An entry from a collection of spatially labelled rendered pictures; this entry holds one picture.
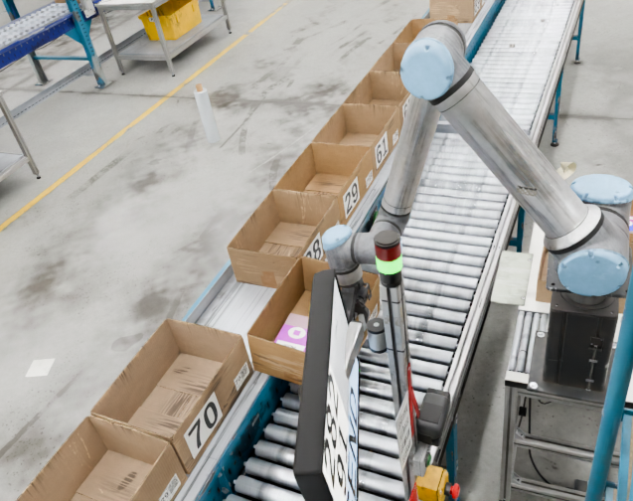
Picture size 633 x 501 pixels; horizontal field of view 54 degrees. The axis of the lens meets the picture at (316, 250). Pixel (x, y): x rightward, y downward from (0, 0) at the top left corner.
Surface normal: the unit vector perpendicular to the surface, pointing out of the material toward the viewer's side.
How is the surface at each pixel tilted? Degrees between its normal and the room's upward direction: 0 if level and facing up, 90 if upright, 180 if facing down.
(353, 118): 90
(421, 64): 84
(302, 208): 89
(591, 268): 94
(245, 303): 0
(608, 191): 6
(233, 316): 0
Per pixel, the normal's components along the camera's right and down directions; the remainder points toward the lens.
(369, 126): -0.40, 0.60
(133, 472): -0.15, -0.78
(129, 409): 0.90, 0.12
